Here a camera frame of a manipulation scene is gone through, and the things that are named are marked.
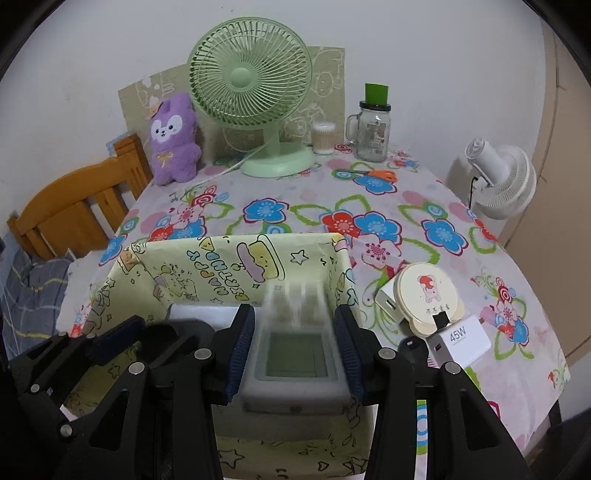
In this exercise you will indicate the white fan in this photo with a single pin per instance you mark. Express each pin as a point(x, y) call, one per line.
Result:
point(508, 184)

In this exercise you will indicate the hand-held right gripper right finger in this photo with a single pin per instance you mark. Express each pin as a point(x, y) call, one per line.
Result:
point(347, 355)

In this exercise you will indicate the blue plaid bedding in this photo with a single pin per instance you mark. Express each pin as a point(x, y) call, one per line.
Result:
point(32, 295)

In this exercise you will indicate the green desk fan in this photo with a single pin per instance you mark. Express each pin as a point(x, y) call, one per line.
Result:
point(240, 76)

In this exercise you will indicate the purple plush toy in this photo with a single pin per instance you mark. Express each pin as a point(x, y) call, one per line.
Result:
point(173, 138)

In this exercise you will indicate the beige cartoon print board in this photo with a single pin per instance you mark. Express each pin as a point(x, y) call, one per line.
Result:
point(328, 92)

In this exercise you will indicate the cream round bunny-print mirror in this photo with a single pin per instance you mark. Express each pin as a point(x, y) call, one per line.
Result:
point(429, 295)

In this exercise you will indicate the clear cotton swab jar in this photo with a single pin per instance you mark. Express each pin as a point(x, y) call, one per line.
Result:
point(323, 138)

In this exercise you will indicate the glass mug jar green lid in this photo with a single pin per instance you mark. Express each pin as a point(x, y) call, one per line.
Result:
point(369, 134)

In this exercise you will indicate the white flat item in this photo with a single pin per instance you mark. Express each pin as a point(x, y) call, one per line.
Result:
point(203, 314)

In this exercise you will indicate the small white plug adapter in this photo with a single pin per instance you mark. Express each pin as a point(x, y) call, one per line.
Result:
point(385, 302)

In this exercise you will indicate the yellow cartoon fabric storage box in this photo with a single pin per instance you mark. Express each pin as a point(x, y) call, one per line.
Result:
point(194, 272)

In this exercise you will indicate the wooden bed headboard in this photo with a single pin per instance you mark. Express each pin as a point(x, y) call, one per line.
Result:
point(60, 207)

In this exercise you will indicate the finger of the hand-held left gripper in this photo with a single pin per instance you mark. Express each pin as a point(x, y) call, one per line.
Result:
point(115, 339)
point(184, 332)

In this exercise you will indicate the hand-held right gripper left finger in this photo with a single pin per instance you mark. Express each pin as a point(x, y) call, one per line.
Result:
point(240, 355)

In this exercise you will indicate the white square charger block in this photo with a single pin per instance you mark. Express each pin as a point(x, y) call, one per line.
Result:
point(466, 339)

